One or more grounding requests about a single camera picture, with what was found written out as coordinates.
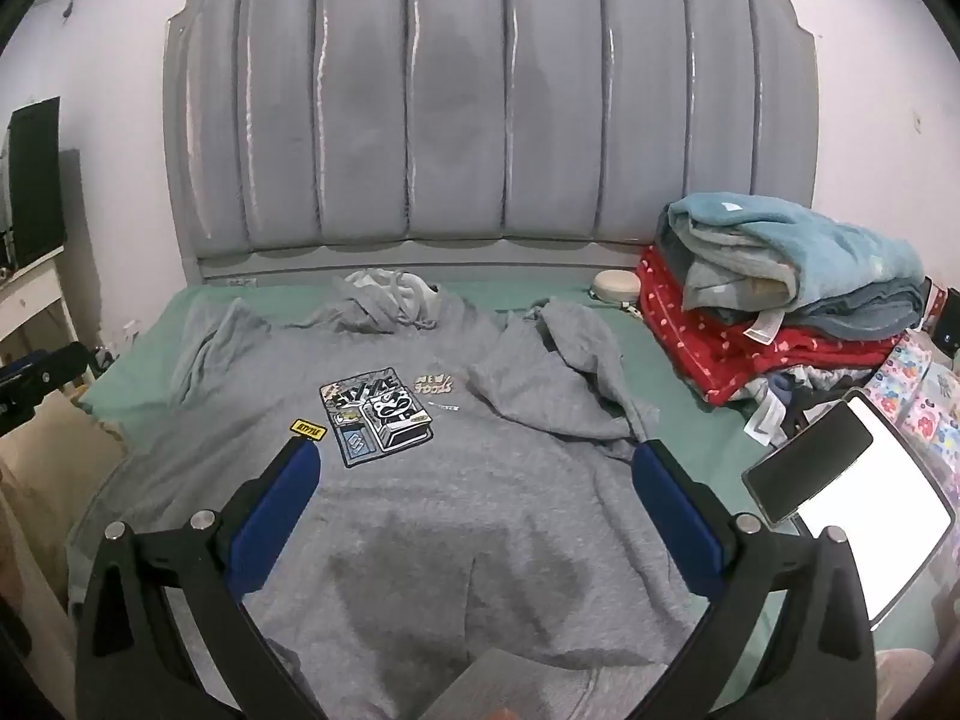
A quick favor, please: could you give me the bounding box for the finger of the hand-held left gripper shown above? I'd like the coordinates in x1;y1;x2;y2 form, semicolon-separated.
0;343;92;400

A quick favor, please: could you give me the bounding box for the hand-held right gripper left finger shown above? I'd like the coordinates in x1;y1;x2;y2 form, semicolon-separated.
75;435;353;720

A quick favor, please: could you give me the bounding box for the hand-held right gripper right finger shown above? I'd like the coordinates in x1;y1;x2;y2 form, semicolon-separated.
630;439;878;720

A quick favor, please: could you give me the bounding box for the grey printed hoodie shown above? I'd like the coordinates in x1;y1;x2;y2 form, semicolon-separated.
71;268;721;720

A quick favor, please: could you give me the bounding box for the beige cloth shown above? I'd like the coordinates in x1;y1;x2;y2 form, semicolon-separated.
0;390;128;616

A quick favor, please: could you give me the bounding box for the green bed sheet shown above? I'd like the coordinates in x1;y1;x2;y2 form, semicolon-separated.
71;281;901;720

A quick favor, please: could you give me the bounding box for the black smartphone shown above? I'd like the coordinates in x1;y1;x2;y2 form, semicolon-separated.
742;399;875;526

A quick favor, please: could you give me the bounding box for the white and navy garment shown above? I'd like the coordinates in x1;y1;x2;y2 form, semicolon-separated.
742;364;863;443

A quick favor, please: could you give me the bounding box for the red patterned blanket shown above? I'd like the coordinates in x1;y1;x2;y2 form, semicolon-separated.
636;244;901;406

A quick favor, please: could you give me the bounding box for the tall black speaker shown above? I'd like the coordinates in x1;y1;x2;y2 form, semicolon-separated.
7;96;67;269

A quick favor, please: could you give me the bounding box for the white lit tablet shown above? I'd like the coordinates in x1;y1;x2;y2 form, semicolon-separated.
795;388;955;627

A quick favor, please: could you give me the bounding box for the white oval case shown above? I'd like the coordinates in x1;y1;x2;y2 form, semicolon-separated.
590;270;642;308

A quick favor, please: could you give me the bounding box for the floral printed cloth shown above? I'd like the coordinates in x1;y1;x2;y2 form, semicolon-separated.
874;330;960;496

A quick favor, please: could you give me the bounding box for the grey blue folded blanket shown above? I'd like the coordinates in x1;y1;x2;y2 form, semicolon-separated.
802;281;925;344

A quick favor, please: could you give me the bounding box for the light blue fleece blanket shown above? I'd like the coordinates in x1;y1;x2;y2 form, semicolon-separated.
660;191;927;316

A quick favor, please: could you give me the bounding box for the dark rectangular object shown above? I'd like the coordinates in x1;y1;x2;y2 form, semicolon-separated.
926;281;960;361

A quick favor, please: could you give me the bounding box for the grey padded headboard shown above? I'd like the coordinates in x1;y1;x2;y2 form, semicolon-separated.
161;0;822;286

